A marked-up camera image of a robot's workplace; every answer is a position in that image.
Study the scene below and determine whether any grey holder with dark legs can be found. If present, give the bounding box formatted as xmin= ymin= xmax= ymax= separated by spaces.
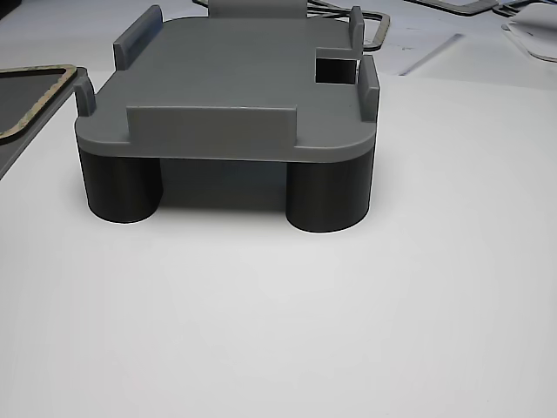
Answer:
xmin=73 ymin=0 xmax=380 ymax=234

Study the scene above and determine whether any dark grey textured tray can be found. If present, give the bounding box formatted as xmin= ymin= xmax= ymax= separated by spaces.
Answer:
xmin=0 ymin=64 xmax=91 ymax=180

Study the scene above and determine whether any white plastic sheet piece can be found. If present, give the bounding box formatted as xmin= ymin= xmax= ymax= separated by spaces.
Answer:
xmin=500 ymin=7 xmax=557 ymax=64

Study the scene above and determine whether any dark grey rectangular frame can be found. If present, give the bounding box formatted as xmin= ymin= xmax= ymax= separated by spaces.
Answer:
xmin=304 ymin=0 xmax=391 ymax=53
xmin=408 ymin=0 xmax=498 ymax=17

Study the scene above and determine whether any rectangular frame with tan adhesive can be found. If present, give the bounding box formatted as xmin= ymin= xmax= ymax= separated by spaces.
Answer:
xmin=0 ymin=64 xmax=77 ymax=147

